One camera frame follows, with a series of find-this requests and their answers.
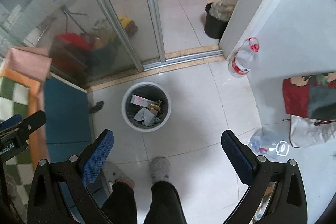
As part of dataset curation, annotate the white round trash bin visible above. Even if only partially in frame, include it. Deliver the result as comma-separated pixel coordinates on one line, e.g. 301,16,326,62
121,82,171,132

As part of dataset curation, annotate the green white checkered tablecloth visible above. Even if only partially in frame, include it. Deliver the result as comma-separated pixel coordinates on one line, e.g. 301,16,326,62
0,75,35,204

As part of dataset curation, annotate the blue cabinet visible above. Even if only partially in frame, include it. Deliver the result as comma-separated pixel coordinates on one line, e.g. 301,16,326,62
44,78,92,163

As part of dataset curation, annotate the lying clear water jug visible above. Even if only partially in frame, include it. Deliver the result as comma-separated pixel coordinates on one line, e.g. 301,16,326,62
248,130,290,159

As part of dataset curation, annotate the pink cloth on table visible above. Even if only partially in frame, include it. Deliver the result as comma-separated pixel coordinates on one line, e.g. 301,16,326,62
2,47,52,83

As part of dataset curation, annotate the left grey slipper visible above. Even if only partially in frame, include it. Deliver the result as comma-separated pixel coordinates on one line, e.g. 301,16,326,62
102,161,135,188

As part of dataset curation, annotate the grey slipper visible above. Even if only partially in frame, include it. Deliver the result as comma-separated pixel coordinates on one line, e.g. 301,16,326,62
149,157,170,184
102,161,135,188

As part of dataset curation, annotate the left black trouser leg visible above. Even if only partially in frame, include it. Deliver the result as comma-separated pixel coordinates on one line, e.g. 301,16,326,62
101,181,137,224

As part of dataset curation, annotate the dark dust clump on floor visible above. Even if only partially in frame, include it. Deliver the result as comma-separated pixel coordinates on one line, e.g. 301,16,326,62
89,101,105,114

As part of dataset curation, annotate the red basin behind glass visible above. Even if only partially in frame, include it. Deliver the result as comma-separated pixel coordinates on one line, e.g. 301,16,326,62
50,33,93,67

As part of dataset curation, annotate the red patchwork fabric bag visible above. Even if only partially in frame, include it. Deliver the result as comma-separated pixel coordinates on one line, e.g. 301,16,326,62
282,72,336,121

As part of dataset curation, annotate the right grey slipper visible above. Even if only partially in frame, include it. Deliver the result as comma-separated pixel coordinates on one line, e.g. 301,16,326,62
149,157,170,184

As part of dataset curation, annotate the pink white box in bin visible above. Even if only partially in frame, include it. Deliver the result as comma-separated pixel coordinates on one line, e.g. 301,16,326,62
130,94,158,108

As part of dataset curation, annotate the crumpled grey wrapper in bin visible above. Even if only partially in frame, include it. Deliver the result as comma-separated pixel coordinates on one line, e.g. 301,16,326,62
134,108,160,127

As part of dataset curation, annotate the yellow black box in bin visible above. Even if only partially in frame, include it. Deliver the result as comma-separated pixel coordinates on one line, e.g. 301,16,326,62
149,104,161,116

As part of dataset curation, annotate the upright clear water jug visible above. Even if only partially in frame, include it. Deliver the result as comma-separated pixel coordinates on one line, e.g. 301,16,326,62
228,37,260,78

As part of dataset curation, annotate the yellow object behind glass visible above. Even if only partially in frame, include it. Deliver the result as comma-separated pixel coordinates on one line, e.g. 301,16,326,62
118,15,138,38

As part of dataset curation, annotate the black bucket with mop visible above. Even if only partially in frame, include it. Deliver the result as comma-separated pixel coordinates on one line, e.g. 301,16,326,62
204,3,235,39

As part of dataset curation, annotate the sliding glass door frame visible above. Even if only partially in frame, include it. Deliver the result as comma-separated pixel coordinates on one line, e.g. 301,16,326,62
1,0,223,90

